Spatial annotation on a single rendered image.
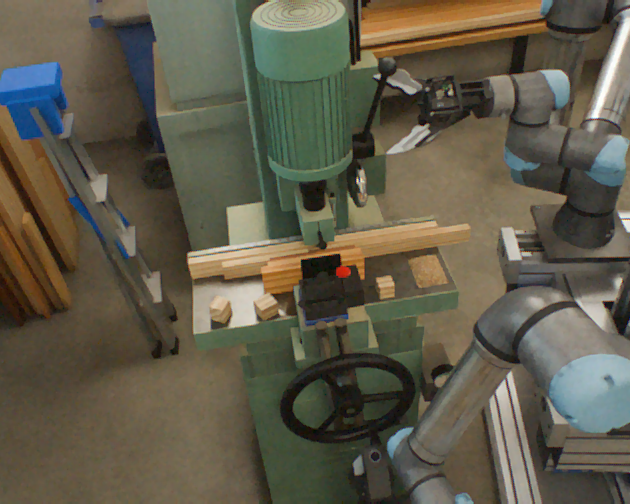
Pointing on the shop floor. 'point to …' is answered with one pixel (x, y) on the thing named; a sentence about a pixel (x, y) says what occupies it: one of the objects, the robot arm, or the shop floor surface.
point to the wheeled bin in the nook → (134, 13)
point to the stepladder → (86, 189)
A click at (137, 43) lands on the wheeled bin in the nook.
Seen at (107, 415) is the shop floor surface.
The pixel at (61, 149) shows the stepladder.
